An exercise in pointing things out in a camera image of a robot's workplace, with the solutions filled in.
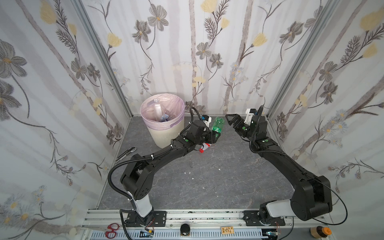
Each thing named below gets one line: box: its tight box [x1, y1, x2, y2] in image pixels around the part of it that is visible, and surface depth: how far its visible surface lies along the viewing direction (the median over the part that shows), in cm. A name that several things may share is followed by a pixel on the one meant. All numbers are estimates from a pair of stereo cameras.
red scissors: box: [105, 223, 121, 239], surface depth 72 cm
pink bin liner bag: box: [140, 93, 186, 131], surface depth 93 cm
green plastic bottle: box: [211, 116, 225, 138], surface depth 84 cm
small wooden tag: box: [220, 226, 235, 234], surface depth 72 cm
